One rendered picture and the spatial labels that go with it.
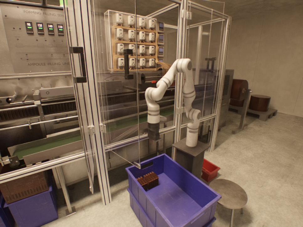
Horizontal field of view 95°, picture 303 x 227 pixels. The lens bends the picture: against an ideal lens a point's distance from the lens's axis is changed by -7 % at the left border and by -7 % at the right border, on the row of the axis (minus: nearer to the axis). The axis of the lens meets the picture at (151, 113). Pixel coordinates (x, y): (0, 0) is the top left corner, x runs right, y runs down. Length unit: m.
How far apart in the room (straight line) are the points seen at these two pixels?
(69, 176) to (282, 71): 5.30
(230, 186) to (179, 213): 0.52
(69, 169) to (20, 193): 0.42
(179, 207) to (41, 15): 1.88
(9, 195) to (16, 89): 0.80
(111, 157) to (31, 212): 0.79
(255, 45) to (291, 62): 1.08
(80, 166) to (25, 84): 0.88
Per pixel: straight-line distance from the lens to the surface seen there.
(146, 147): 1.92
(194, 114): 1.21
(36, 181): 1.41
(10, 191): 1.45
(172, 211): 1.27
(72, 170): 1.69
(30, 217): 1.62
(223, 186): 1.50
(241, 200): 1.45
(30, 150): 1.38
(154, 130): 0.90
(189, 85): 1.07
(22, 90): 1.59
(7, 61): 1.66
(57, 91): 1.26
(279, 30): 5.52
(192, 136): 1.29
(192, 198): 1.36
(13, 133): 1.78
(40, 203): 1.54
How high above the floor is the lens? 1.22
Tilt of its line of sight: 18 degrees down
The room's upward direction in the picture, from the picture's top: straight up
